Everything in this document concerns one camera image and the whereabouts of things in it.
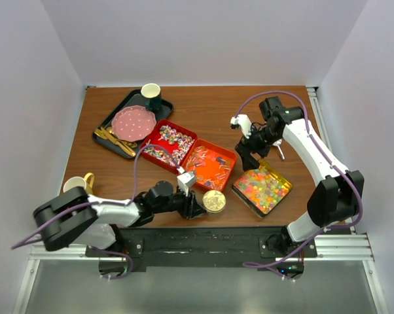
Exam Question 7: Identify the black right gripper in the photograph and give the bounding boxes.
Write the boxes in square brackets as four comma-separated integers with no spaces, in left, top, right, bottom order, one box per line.
[235,124,281,171]

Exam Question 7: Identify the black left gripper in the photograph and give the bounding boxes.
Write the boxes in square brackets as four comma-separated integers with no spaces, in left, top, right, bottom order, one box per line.
[153,184,206,218]

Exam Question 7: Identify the gold jar lid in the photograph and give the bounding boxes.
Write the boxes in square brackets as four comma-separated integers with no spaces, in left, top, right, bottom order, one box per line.
[202,190,226,206]

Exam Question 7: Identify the tin of star candies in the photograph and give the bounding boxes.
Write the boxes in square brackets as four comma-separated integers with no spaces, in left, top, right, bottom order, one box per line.
[232,160,293,218]

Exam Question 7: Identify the silver metal scoop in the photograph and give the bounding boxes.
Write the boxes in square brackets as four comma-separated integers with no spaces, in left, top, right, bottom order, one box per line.
[273,139,285,161]

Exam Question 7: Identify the orange box of candies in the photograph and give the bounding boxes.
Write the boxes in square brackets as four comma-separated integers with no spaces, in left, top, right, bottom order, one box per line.
[181,139,237,192]

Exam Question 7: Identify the red box of swirl candies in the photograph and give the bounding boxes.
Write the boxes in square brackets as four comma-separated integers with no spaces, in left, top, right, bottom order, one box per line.
[141,119,198,173]

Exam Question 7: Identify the clear glass jar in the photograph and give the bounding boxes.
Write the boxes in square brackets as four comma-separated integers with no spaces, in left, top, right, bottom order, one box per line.
[204,204,225,214]

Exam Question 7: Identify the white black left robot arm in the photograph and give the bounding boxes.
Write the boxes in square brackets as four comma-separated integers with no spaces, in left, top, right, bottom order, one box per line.
[33,181,206,256]

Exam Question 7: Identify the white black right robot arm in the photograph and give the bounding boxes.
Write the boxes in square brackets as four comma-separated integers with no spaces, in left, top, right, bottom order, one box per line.
[230,91,365,257]

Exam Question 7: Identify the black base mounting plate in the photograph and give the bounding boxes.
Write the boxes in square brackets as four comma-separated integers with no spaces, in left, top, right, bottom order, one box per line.
[85,227,317,281]

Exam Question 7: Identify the pink polka dot plate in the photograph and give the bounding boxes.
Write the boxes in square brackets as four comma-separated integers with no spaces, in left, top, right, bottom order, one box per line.
[111,105,156,142]

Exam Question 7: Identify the yellow mug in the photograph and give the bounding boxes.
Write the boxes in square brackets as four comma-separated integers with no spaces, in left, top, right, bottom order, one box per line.
[62,173,95,194]

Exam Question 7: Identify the gold cutlery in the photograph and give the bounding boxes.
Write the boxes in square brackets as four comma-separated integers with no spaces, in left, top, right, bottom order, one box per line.
[94,127,136,157]

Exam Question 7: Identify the dark green mug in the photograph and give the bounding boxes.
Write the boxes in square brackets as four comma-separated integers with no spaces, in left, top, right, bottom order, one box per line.
[141,83,162,112]

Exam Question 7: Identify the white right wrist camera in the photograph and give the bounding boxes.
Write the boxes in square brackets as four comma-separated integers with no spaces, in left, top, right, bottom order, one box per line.
[230,114,252,139]

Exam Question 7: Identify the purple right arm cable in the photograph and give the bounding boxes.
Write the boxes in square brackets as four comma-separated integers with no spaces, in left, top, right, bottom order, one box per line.
[236,90,363,273]

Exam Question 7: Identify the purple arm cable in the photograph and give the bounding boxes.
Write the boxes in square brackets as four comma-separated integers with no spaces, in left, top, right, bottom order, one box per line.
[10,145,185,281]
[236,90,363,273]

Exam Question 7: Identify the aluminium frame rail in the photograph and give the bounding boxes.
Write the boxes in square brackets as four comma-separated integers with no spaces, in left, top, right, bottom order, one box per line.
[29,234,374,261]

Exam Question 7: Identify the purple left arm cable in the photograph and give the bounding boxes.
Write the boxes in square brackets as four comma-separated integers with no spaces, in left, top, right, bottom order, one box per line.
[10,145,185,281]

